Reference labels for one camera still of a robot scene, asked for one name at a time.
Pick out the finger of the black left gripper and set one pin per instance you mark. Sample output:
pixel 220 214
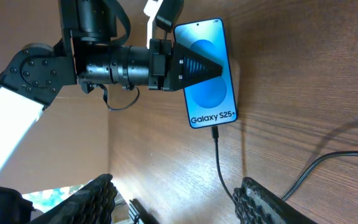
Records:
pixel 188 68

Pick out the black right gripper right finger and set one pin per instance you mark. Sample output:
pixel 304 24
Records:
pixel 257 205

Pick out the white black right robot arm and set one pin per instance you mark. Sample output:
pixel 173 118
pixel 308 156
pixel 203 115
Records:
pixel 14 208

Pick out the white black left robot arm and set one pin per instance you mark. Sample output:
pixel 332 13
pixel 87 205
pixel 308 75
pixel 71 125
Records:
pixel 33 79

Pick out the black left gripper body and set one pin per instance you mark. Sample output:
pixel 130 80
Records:
pixel 103 58

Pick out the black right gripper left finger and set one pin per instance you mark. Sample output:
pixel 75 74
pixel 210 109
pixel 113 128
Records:
pixel 93 203

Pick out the blue smartphone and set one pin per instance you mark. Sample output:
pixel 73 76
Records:
pixel 211 101

